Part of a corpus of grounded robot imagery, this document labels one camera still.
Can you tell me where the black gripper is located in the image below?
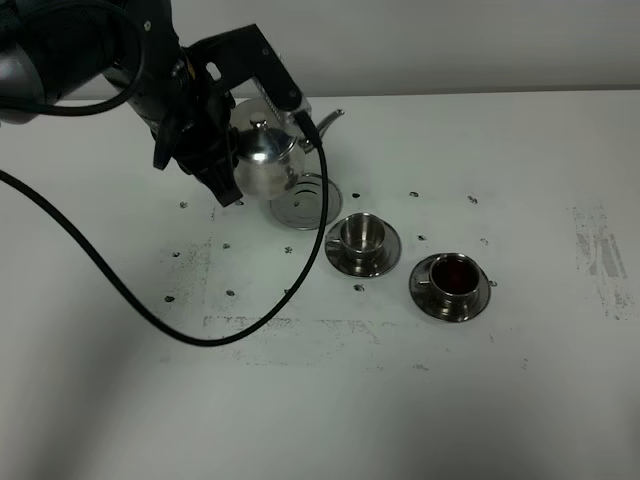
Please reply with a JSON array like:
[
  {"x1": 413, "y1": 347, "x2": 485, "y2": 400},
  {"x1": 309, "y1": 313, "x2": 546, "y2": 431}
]
[{"x1": 128, "y1": 45, "x2": 241, "y2": 207}]

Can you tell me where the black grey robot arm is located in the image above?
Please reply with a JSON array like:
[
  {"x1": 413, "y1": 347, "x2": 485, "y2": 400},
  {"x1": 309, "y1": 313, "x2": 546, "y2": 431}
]
[{"x1": 1, "y1": 1, "x2": 242, "y2": 207}]

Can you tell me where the black camera cable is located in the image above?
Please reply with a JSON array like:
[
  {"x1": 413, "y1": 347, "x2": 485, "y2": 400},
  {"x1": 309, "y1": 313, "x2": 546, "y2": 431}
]
[{"x1": 0, "y1": 0, "x2": 329, "y2": 348}]

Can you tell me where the far stainless steel teacup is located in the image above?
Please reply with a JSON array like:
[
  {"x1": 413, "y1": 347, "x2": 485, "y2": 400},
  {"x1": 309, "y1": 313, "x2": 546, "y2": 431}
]
[{"x1": 325, "y1": 212, "x2": 386, "y2": 260}]

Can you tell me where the stainless steel teapot coaster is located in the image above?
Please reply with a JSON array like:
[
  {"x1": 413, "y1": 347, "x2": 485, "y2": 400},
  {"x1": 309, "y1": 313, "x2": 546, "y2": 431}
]
[{"x1": 269, "y1": 173, "x2": 323, "y2": 231}]

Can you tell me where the near stainless steel saucer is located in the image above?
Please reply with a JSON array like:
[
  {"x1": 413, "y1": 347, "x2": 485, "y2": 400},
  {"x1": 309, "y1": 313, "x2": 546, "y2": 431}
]
[{"x1": 408, "y1": 254, "x2": 491, "y2": 323}]

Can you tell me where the stainless steel saucer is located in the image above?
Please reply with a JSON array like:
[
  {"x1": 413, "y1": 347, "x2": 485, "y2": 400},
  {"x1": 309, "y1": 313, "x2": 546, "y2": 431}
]
[
  {"x1": 408, "y1": 254, "x2": 491, "y2": 323},
  {"x1": 324, "y1": 220, "x2": 402, "y2": 278}
]

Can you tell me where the near stainless steel teacup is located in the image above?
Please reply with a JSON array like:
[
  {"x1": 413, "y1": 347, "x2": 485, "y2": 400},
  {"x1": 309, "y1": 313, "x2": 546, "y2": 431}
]
[{"x1": 411, "y1": 253, "x2": 481, "y2": 297}]

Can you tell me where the far stainless steel saucer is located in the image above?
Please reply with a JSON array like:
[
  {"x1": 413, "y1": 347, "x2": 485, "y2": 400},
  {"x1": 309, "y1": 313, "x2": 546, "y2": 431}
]
[{"x1": 324, "y1": 220, "x2": 402, "y2": 278}]

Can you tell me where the stainless steel teacup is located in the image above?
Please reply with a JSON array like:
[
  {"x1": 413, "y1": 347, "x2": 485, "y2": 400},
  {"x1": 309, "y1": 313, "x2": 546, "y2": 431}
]
[
  {"x1": 411, "y1": 253, "x2": 481, "y2": 297},
  {"x1": 325, "y1": 212, "x2": 386, "y2": 260}
]

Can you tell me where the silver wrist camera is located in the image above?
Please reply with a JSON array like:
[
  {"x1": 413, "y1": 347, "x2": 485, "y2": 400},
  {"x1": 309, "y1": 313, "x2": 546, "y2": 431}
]
[{"x1": 187, "y1": 24, "x2": 311, "y2": 123}]

